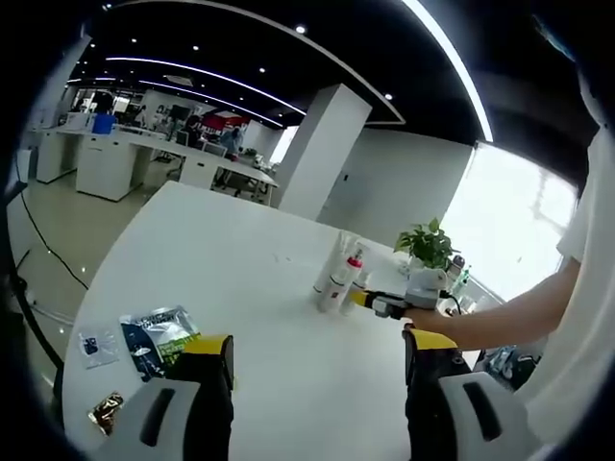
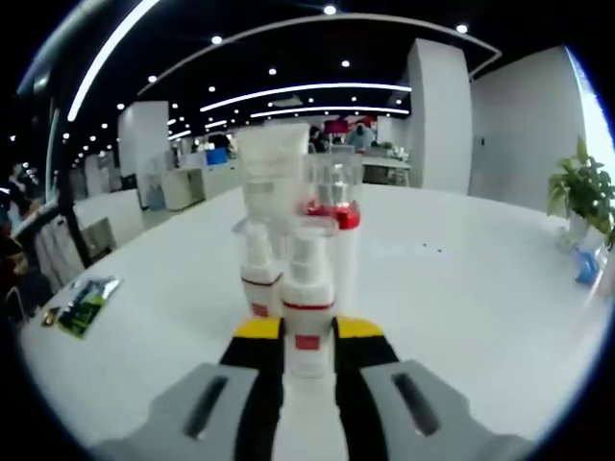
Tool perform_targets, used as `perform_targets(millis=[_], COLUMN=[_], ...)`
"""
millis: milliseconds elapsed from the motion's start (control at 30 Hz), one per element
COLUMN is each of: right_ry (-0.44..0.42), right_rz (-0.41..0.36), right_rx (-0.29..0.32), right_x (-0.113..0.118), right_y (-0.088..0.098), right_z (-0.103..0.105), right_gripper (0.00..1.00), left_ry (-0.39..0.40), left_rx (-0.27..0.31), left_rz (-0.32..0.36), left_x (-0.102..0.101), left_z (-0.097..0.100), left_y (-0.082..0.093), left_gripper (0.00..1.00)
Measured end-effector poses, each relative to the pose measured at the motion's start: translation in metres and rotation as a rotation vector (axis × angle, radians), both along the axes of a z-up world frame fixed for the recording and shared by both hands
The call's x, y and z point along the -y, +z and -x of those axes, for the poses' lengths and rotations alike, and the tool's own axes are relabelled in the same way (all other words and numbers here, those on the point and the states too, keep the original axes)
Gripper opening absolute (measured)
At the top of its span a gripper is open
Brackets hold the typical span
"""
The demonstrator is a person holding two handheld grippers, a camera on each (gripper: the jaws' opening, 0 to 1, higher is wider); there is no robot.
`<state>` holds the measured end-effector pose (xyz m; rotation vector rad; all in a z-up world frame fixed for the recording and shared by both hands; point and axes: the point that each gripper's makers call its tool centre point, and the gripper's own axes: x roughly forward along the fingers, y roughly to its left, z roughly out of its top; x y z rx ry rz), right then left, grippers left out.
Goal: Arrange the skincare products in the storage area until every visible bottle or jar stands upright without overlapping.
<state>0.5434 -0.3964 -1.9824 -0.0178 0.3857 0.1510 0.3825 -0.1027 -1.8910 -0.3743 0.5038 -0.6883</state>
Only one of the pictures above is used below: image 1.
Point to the black backpack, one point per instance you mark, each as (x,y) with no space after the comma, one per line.
(526,370)

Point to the long white office desk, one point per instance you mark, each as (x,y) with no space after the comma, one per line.
(144,139)

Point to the long ceiling light strip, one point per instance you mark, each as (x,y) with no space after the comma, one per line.
(484,120)

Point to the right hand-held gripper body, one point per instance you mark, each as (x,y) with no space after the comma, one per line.
(425,288)

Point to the small gold foil packet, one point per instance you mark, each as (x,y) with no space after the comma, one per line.
(106,412)

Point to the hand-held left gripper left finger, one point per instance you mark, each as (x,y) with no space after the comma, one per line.
(185,408)

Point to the small clear plastic bag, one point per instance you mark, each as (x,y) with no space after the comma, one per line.
(98,346)

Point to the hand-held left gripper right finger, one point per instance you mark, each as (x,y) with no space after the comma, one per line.
(449,408)

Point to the red-banded white skincare bottle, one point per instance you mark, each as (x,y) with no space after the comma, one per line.
(336,293)

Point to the white drawer cabinet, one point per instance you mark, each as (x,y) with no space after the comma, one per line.
(108,168)

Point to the large bright window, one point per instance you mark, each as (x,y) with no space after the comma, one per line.
(509,216)

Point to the white skincare bottle red square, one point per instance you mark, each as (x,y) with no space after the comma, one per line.
(347,308)

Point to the white skincare tube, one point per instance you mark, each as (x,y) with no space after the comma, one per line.
(327,276)

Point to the blue storage box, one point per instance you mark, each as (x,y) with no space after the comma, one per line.
(103,125)

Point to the person in white shirt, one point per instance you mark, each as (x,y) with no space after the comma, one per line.
(576,336)

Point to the potted green plant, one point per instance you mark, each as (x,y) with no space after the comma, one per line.
(427,242)

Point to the green black printed packet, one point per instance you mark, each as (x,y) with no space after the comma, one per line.
(149,336)

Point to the light blue patterned cloth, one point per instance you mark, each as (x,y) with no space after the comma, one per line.
(499,362)

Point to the person's right hand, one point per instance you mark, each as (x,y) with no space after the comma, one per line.
(437,322)

